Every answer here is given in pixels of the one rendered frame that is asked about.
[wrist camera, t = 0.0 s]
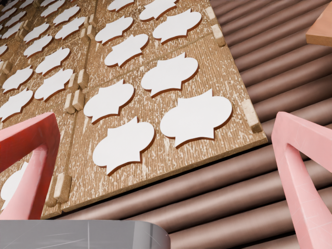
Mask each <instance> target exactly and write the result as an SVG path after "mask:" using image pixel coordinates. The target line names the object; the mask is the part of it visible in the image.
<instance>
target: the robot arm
mask: <svg viewBox="0 0 332 249"><path fill-rule="evenodd" d="M271 138H272V144H273V148H274V153H275V157H276V162H277V166H278V171H279V175H280V178H281V182H282V186H283V189H284V193H285V196H286V200H287V203H288V206H289V210H290V214H291V218H292V221H293V225H294V228H295V232H296V235H297V239H298V243H299V246H300V249H332V214H331V213H330V211H329V210H328V208H327V206H326V205H325V203H324V202H323V200H322V199H321V197H320V196H319V194H318V192H317V190H316V188H315V186H314V184H313V182H312V180H311V177H310V175H309V173H308V171H307V169H306V166H305V164H304V162H303V160H302V158H301V155H300V153H299V151H301V152H302V153H304V154H305V155H307V156H308V157H309V158H311V159H312V160H314V161H315V162H317V163H318V164H320V165H321V166H323V167H324V168H325V169H327V170H328V171H330V172H331V173H332V130H331V129H329V128H326V127H323V126H321V125H318V124H315V123H313V122H310V121H307V120H305V119H302V118H299V117H297V116H294V115H292V114H289V113H286V112H278V113H277V116H276V120H275V123H274V127H273V131H272V136H271ZM60 139H61V135H60V131H59V127H58V123H57V120H56V116H55V114H54V113H53V112H47V113H44V114H42V115H39V116H36V117H34V118H31V119H29V120H26V121H23V122H21V123H18V124H15V125H13V126H10V127H8V128H5V129H2V130H0V173H2V172H3V171H5V170H6V169H7V168H9V167H10V166H12V165H13V164H15V163H16V162H18V161H19V160H20V159H22V158H23V157H25V156H26V155H28V154H29V153H31V152H32V151H33V154H32V156H31V158H30V161H29V163H28V165H27V167H26V169H25V171H24V174H23V176H22V178H21V180H20V182H19V185H18V187H17V189H16V191H15V193H14V194H13V196H12V198H11V199H10V201H9V203H8V204H7V206H6V207H5V209H4V210H3V212H2V213H1V215H0V249H171V241H170V237H169V235H168V233H167V232H166V231H165V230H164V229H163V228H162V227H160V226H158V225H156V224H154V223H151V222H146V221H139V220H40V219H41V215H42V211H43V207H44V204H45V200H46V197H47V193H48V190H49V186H50V183H51V179H52V176H53V172H54V167H55V163H56V158H57V154H58V149H59V144H60Z"/></svg>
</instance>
